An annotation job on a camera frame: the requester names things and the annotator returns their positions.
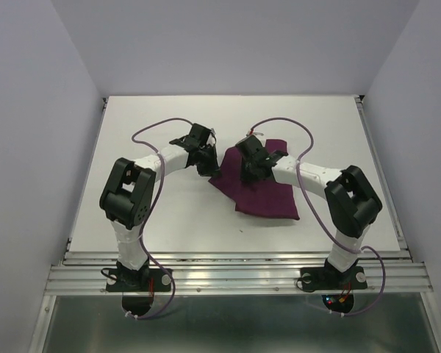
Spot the purple surgical cloth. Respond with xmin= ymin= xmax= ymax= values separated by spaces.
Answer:
xmin=209 ymin=147 xmax=300 ymax=221

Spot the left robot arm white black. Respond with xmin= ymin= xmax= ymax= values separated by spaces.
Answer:
xmin=99 ymin=124 xmax=220 ymax=293

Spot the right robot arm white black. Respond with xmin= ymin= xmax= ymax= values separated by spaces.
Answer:
xmin=235 ymin=135 xmax=383 ymax=292

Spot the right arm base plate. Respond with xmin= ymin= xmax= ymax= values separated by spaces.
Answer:
xmin=295 ymin=266 xmax=368 ymax=293

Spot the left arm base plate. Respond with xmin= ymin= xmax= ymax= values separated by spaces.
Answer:
xmin=100 ymin=268 xmax=172 ymax=293

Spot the aluminium front rail frame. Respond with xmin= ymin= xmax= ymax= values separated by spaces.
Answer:
xmin=44 ymin=250 xmax=433 ymax=296

